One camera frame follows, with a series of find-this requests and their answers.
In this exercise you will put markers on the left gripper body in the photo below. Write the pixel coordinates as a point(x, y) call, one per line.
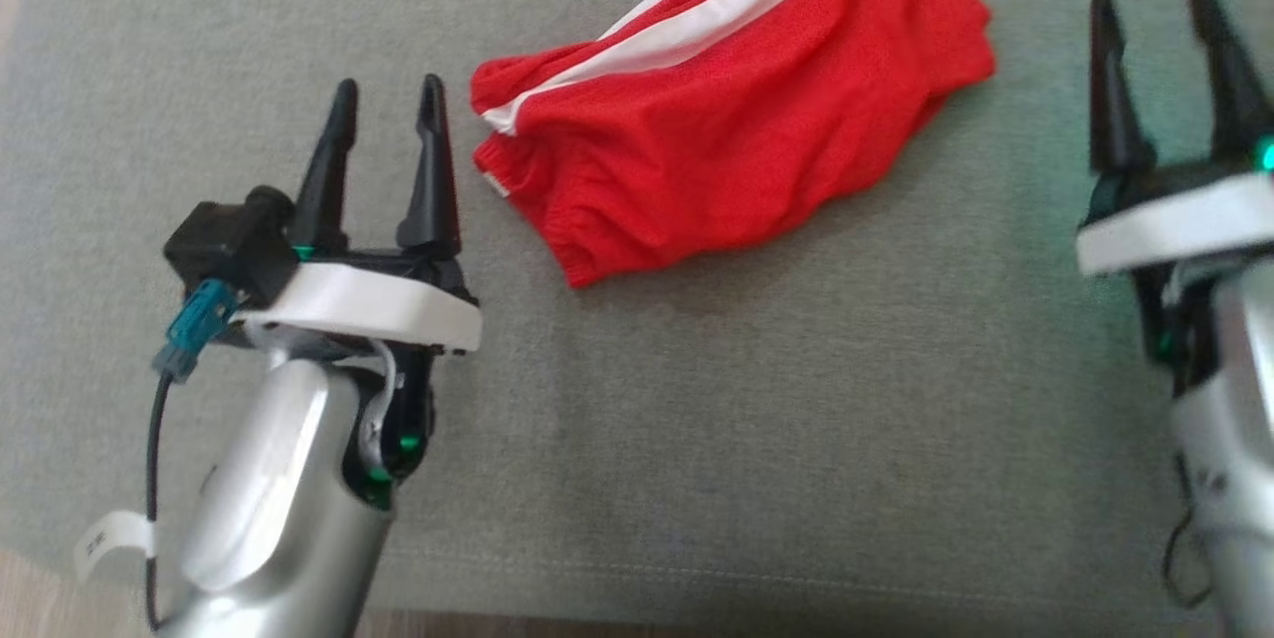
point(388, 305)

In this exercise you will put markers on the red shorts with white stripes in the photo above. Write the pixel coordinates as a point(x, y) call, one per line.
point(737, 120)

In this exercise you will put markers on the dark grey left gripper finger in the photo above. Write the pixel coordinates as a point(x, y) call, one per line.
point(326, 190)
point(433, 190)

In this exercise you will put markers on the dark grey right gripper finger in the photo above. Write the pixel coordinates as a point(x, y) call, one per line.
point(1117, 110)
point(1239, 101)

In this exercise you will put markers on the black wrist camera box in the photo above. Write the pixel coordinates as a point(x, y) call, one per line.
point(234, 240)

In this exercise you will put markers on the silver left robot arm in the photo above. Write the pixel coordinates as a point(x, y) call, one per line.
point(269, 499)

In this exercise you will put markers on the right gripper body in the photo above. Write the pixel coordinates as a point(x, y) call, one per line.
point(1174, 220)

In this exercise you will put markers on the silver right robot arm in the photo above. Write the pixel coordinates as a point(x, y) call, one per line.
point(1239, 439)

